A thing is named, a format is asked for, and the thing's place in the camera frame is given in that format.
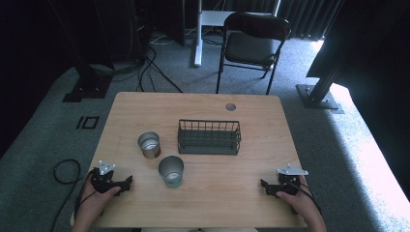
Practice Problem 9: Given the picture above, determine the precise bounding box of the black wire basket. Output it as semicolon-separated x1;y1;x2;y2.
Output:
177;119;242;157

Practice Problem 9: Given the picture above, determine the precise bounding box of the person's right hand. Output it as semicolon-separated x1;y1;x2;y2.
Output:
276;175;319;220

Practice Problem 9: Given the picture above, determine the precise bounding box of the black metal stand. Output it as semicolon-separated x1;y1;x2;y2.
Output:
295;0;346;115
47;0;114;103

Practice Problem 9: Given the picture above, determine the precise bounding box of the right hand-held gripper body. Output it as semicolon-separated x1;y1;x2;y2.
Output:
277;163;309;195

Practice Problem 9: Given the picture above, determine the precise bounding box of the person's left hand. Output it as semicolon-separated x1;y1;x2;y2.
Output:
77;186;122;224

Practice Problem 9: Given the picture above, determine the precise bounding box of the bundle of black floor cables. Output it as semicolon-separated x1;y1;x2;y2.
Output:
112;44;184;94

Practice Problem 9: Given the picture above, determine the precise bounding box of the short brown metal cup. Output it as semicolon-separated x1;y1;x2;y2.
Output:
137;130;161;160

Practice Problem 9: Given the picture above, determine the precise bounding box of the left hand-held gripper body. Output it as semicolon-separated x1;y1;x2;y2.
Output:
90;159;121;194

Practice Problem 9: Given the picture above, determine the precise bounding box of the black looped floor cable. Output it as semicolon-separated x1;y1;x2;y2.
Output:
50;159;87;232

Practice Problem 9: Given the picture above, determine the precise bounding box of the right hand-held gripper cable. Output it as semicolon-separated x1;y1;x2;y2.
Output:
289;179;323;217

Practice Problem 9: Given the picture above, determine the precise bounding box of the tall teal metal cup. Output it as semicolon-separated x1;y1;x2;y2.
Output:
157;155;186;189

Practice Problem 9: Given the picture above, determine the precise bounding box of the dark pleated curtain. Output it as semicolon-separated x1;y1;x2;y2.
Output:
277;0;343;42

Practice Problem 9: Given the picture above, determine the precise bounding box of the black folding chair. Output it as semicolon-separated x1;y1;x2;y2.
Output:
216;12;292;96

